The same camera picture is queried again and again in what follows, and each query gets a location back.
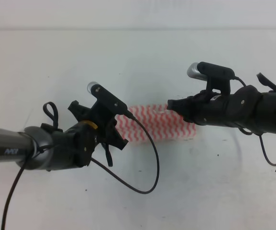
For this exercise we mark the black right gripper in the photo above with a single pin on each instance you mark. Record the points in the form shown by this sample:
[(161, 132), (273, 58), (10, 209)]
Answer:
[(204, 109)]

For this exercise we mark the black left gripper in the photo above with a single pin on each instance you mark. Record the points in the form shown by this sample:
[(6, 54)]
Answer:
[(103, 116)]

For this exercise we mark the pink white wavy striped towel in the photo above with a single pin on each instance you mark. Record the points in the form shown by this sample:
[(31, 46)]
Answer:
[(161, 124)]

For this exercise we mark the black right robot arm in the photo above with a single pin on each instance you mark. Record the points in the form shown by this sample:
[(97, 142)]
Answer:
[(247, 108)]

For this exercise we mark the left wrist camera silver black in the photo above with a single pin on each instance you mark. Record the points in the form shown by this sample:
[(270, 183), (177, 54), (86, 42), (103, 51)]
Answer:
[(107, 99)]

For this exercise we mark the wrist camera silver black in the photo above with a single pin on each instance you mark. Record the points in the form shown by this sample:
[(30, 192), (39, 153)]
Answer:
[(217, 77), (107, 99)]

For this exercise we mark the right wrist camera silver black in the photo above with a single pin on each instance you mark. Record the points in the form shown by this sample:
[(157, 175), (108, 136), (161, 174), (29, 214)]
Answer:
[(217, 77)]

